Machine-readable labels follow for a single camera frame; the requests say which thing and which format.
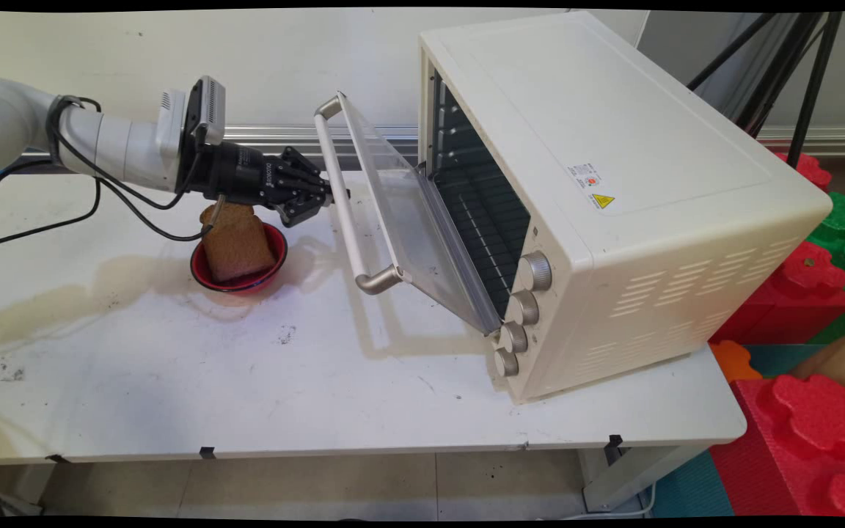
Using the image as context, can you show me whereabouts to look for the white floor cable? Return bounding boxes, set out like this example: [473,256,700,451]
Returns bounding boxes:
[540,483,658,521]

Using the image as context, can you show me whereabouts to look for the white table leg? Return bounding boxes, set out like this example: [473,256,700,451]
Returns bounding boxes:
[577,444,709,513]

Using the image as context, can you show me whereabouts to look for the dark wire oven rack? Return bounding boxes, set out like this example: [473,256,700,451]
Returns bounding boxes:
[434,165,533,316]

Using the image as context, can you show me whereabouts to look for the white text label sticker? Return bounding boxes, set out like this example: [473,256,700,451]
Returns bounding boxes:
[568,163,603,191]

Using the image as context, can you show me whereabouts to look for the aluminium wall rail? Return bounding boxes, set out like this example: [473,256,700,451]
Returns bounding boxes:
[19,123,845,168]

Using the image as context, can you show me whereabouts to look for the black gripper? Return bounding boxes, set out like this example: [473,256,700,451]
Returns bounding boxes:
[186,141,351,228]

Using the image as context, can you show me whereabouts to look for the teal foam piece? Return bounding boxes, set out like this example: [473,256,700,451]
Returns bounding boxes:
[744,343,827,378]

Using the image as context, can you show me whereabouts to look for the orange foam piece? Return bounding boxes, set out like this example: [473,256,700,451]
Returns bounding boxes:
[710,340,762,384]

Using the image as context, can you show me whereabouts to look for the teal floor mat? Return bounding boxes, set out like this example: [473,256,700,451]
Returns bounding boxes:
[646,449,735,518]

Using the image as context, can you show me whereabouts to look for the large red foam block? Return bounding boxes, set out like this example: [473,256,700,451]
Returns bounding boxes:
[709,374,845,518]

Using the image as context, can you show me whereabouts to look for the black tripod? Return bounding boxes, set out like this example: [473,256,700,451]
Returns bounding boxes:
[689,11,845,169]

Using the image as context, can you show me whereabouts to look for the red bowl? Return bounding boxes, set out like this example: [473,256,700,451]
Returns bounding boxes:
[190,222,290,294]

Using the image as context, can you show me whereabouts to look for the cream toaster oven body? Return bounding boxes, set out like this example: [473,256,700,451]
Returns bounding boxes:
[417,11,834,406]

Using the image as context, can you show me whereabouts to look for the large silver oven knob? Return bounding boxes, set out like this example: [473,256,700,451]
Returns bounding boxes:
[516,252,553,293]

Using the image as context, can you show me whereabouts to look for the brown toast bread slice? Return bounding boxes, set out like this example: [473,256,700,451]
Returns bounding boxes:
[200,202,277,283]

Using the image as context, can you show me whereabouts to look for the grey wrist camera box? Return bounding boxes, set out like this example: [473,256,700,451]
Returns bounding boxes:
[186,76,227,146]

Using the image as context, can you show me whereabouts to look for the small red foam block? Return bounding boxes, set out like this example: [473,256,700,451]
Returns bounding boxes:
[775,152,833,193]

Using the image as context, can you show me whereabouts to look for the glass oven door with handle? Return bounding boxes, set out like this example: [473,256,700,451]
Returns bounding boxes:
[312,90,505,337]

